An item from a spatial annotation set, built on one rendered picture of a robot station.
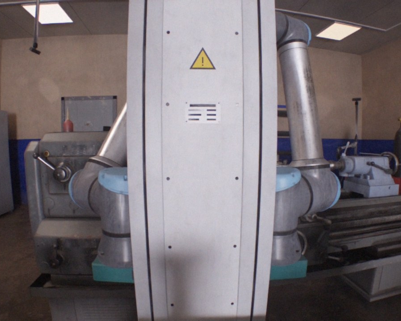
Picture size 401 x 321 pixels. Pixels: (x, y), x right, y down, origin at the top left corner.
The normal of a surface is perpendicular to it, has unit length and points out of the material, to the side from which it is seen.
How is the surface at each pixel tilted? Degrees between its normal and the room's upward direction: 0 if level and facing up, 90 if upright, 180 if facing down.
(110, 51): 90
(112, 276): 90
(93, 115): 90
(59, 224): 32
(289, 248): 70
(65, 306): 90
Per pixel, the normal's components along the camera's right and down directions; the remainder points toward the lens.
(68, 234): 0.07, -0.80
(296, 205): 0.46, 0.11
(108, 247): -0.39, -0.26
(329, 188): 0.43, -0.10
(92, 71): 0.13, 0.09
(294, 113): -0.77, 0.01
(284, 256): 0.08, -0.26
